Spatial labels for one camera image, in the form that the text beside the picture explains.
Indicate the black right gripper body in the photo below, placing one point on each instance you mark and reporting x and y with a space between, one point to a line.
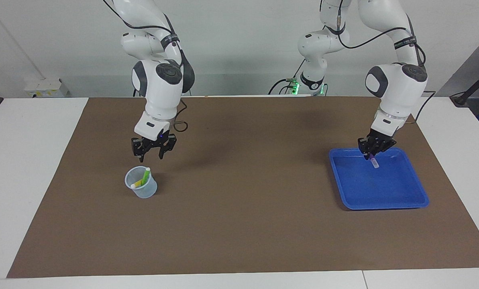
155 144

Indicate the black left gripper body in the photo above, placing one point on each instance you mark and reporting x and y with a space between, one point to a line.
382 140

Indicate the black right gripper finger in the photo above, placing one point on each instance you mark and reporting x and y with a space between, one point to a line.
139 146
169 145

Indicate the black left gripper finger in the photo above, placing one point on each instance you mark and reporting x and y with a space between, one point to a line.
365 145
382 149

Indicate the purple pen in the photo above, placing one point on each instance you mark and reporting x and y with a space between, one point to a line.
374 161

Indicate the green pen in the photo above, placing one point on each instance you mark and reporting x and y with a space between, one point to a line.
146 176

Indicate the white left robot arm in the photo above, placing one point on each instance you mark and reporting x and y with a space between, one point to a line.
398 88

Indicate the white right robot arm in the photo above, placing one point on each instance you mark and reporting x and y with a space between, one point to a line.
161 92

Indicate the blue plastic tray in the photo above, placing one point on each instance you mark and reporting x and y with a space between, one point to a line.
378 184

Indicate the yellow pen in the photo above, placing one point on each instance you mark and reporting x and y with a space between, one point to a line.
135 184

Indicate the clear plastic cup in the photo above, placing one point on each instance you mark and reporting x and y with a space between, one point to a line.
145 192

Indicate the brown table mat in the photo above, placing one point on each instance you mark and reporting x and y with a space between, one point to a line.
239 208

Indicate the black stand with pole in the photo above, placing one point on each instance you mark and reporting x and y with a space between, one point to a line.
470 90

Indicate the white wall socket box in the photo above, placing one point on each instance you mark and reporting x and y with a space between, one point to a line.
46 88

